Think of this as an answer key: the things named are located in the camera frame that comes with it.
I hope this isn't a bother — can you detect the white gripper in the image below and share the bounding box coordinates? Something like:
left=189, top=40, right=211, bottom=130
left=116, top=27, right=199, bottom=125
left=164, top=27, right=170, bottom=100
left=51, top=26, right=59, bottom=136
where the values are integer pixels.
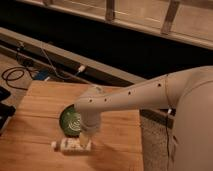
left=79, top=115, right=101, bottom=147

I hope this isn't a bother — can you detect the white plastic bottle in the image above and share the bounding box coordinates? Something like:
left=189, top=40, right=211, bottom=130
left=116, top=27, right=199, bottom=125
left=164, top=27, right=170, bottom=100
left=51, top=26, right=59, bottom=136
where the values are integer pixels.
left=51, top=138, right=91, bottom=154

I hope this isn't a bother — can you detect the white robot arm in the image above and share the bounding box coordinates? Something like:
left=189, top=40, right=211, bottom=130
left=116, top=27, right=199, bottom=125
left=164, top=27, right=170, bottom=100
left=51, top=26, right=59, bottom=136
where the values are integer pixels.
left=74, top=66, right=213, bottom=171

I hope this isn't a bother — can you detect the green ceramic bowl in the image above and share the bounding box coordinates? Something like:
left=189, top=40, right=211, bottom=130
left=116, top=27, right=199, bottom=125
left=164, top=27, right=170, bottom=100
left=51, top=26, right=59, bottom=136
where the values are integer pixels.
left=59, top=105, right=81, bottom=137

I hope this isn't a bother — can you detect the blue object on floor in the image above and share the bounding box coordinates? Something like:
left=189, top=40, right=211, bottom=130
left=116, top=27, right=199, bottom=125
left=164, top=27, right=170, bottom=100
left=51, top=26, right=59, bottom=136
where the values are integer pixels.
left=33, top=70, right=49, bottom=80

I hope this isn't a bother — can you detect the black equipment at left edge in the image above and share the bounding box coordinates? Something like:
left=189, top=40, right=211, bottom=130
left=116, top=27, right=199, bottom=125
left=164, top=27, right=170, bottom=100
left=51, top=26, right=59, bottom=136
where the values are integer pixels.
left=0, top=86, right=16, bottom=134

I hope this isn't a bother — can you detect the white cable with plug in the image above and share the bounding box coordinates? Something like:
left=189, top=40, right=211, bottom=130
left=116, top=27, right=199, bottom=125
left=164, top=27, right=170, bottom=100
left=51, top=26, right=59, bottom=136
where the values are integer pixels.
left=39, top=46, right=87, bottom=83

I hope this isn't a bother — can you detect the black coiled cable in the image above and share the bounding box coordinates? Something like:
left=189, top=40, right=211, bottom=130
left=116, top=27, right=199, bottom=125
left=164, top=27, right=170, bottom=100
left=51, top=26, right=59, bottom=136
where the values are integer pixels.
left=1, top=65, right=38, bottom=90

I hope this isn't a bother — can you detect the metal rail beam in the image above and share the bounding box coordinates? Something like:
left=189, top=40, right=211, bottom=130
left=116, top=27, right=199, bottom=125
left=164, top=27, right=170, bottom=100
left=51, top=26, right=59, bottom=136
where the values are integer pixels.
left=0, top=26, right=174, bottom=129

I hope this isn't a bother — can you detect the window frame with posts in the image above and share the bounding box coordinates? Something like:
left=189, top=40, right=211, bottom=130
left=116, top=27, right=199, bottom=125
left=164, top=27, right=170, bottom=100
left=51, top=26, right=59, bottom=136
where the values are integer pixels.
left=17, top=0, right=213, bottom=50

